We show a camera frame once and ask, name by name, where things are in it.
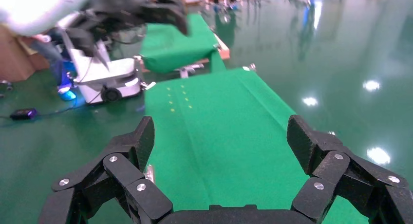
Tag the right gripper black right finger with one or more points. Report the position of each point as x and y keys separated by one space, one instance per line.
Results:
x=335 y=171

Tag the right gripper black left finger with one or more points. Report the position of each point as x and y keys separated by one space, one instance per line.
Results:
x=129 y=183

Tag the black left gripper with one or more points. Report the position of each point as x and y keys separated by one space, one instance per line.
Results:
x=119 y=8

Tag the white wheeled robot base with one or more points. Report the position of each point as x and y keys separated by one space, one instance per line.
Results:
x=109 y=74

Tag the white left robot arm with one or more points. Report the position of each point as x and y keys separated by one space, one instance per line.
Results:
x=32 y=9

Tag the brown cardboard box stack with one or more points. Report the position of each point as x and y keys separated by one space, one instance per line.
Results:
x=13 y=61

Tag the green table cloth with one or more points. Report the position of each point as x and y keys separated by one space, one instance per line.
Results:
x=226 y=135
x=174 y=45

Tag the silver binder clip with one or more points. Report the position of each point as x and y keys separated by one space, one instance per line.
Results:
x=250 y=67
x=148 y=85
x=331 y=133

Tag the person leg with blue shoe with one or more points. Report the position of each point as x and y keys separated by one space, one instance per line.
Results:
x=66 y=95

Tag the black power adapter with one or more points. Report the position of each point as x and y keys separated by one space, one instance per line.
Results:
x=22 y=114

